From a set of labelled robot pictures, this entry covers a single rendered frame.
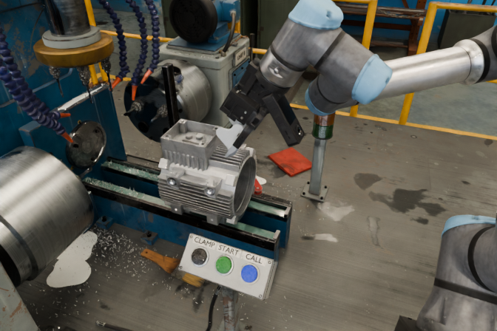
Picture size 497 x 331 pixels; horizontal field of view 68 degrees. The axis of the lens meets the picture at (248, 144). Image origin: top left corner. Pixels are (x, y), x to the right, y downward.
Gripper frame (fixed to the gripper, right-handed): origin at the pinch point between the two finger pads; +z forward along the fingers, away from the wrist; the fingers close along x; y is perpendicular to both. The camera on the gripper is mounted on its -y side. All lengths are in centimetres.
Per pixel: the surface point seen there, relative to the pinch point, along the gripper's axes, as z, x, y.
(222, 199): 12.9, 2.3, -4.5
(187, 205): 21.7, 3.2, 1.4
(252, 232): 19.8, -0.9, -15.8
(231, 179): 7.7, 0.6, -3.1
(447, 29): 32, -457, -114
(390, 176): 14, -54, -49
